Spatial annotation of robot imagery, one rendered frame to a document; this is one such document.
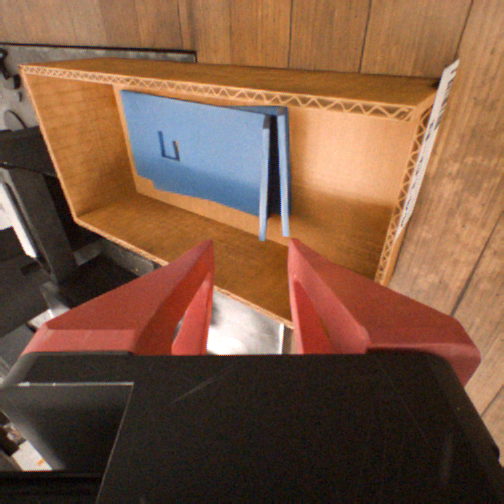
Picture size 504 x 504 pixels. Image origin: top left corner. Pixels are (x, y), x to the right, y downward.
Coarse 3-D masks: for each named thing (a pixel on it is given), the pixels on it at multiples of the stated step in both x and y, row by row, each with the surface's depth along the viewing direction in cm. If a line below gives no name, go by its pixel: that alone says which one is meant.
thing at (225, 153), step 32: (128, 96) 25; (160, 96) 23; (128, 128) 27; (160, 128) 25; (192, 128) 23; (224, 128) 21; (256, 128) 20; (160, 160) 27; (192, 160) 24; (224, 160) 23; (256, 160) 21; (192, 192) 26; (224, 192) 24; (256, 192) 22
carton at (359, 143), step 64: (64, 64) 21; (128, 64) 21; (192, 64) 20; (64, 128) 25; (320, 128) 18; (384, 128) 17; (64, 192) 27; (128, 192) 31; (320, 192) 20; (384, 192) 18; (256, 256) 23; (384, 256) 17; (320, 320) 18
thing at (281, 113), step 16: (272, 112) 19; (288, 112) 19; (288, 128) 20; (176, 144) 26; (288, 144) 20; (288, 160) 20; (272, 176) 21; (288, 176) 21; (176, 192) 28; (272, 192) 22; (288, 192) 21; (272, 208) 23; (288, 208) 22; (288, 224) 20
